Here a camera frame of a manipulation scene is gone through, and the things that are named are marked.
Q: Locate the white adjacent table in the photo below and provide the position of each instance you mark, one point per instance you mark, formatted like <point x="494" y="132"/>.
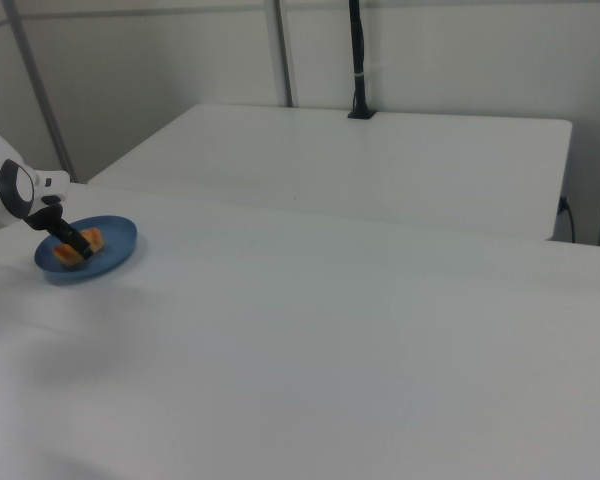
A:
<point x="360" y="165"/>

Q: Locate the grey metal partition post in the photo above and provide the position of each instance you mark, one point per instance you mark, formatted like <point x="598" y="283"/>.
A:
<point x="283" y="50"/>
<point x="40" y="95"/>

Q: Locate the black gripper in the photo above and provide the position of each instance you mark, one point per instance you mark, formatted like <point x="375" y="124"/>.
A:
<point x="44" y="219"/>

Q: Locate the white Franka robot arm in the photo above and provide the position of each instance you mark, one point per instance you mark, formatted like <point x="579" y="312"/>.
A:
<point x="10" y="185"/>

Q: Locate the blue round plate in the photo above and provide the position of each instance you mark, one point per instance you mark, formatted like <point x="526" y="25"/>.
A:
<point x="115" y="240"/>

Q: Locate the orange glazed bread roll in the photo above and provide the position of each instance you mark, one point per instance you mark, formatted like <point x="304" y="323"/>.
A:
<point x="96" y="240"/>

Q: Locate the black camera stand pole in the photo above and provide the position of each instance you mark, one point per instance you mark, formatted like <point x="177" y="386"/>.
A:
<point x="358" y="60"/>

